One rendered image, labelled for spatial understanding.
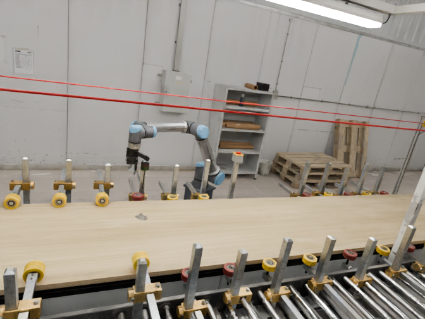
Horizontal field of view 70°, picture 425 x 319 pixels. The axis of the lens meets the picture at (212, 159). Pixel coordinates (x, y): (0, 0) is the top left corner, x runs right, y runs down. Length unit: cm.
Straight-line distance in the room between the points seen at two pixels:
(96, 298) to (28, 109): 359
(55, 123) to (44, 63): 82
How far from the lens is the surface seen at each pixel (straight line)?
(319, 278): 186
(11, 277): 130
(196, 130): 270
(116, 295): 168
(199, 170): 318
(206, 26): 510
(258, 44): 550
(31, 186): 231
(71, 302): 168
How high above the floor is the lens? 191
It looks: 18 degrees down
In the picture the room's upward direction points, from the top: 10 degrees clockwise
